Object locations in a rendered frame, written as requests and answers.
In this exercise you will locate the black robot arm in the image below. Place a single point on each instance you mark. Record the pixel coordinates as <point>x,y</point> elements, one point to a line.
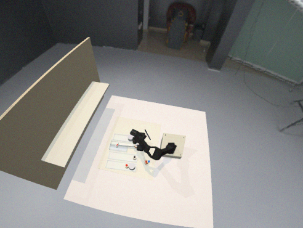
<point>158,153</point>

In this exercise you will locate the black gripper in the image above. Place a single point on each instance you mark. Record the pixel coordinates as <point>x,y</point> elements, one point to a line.
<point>139,148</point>

